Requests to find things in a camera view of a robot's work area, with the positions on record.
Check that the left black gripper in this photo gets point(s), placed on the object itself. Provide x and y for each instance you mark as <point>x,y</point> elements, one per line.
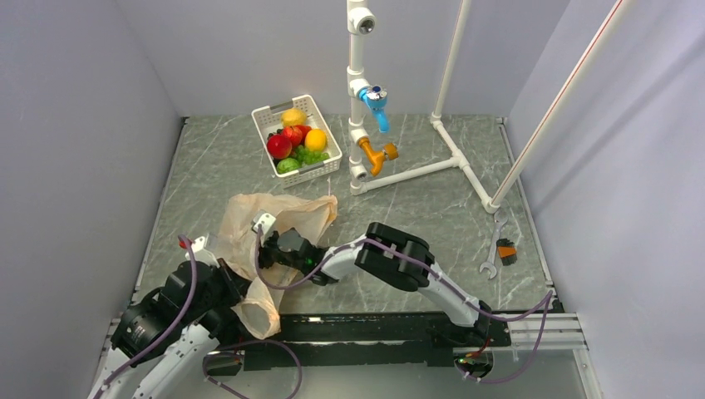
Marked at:
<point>236,286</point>

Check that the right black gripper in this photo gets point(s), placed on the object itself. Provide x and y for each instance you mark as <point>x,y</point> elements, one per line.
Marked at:
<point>264,249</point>

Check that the green fake fruit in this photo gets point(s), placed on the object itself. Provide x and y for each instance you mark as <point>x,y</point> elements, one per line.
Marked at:
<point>287,165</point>

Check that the green fake grape bunch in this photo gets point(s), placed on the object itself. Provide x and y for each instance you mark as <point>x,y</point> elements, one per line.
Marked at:
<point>305,156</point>

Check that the red fake peach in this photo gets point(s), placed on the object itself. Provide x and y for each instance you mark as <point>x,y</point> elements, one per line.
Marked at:
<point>279,146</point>

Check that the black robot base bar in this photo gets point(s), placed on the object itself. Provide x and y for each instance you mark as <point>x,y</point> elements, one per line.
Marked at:
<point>355,339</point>

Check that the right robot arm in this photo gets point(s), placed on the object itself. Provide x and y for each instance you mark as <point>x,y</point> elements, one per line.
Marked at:
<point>399,259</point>

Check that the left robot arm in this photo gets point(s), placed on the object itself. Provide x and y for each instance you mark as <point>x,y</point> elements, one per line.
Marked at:
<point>159,339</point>

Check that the orange fake orange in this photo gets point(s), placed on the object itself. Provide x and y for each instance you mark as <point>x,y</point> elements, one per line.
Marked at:
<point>316,140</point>

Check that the dark fake grape bunch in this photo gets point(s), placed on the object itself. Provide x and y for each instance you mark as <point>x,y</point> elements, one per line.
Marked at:
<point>277,132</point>

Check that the red fake pepper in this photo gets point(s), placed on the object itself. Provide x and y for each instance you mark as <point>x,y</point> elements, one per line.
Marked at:
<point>305,129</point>

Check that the yellow fake lemon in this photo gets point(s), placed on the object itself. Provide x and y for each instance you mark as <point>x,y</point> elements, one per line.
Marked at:
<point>293,117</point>

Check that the orange plastic faucet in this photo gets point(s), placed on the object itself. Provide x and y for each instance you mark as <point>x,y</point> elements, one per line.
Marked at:
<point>377,158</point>

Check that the blue plastic faucet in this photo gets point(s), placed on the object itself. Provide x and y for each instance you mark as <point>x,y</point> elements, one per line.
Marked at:
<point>375,99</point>

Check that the silver wrench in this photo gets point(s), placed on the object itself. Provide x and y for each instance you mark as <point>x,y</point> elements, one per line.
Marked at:
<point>500,219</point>

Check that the small orange black block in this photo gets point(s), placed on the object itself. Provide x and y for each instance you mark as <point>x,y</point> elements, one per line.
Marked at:
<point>506,251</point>

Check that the white diagonal pole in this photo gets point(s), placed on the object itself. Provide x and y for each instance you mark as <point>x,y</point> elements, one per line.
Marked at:
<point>532,145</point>

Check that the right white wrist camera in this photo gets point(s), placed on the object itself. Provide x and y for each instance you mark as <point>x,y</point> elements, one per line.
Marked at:
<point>263,224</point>

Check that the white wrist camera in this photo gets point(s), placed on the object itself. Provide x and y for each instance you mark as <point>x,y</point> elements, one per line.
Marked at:
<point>263,224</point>
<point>201,247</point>

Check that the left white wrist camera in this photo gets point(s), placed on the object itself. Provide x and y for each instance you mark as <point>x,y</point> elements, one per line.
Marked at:
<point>201,247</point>

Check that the white pvc pipe frame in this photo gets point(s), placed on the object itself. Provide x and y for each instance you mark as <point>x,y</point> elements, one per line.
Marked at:
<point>364,162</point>

